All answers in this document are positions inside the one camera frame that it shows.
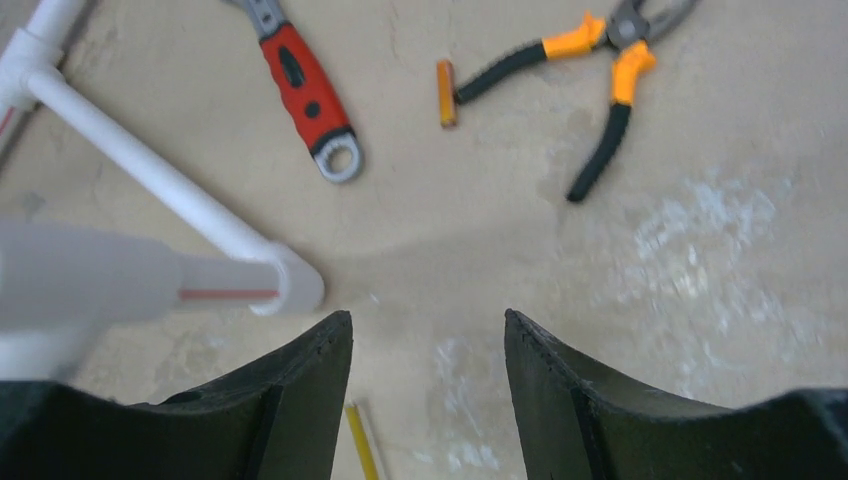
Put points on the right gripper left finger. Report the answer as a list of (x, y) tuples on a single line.
[(276, 417)]

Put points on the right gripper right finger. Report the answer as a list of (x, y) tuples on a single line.
[(581, 419)]

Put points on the yellow tape measure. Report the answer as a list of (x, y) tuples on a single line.
[(365, 441)]

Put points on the white PVC pipe frame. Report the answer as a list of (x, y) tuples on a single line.
[(136, 253)]

